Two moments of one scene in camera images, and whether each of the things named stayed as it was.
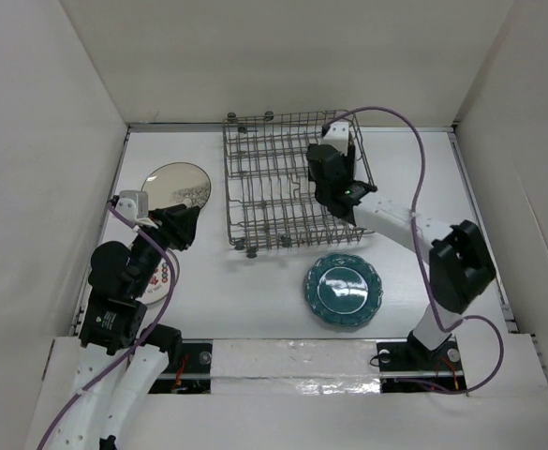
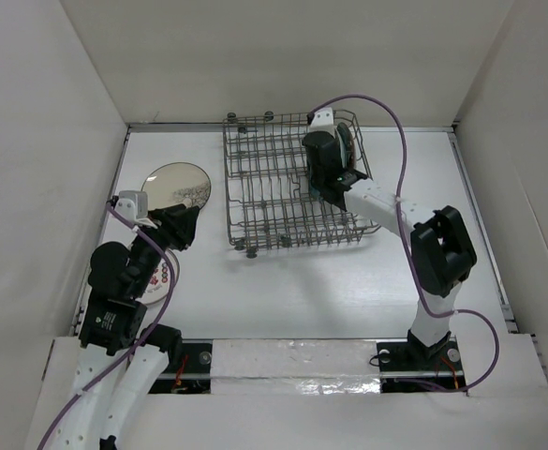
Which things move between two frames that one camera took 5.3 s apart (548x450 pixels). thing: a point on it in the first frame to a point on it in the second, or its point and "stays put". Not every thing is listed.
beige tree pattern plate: (177, 183) stays put
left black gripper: (177, 223) stays put
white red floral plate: (159, 284) stays put
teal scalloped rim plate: (343, 290) to (349, 144)
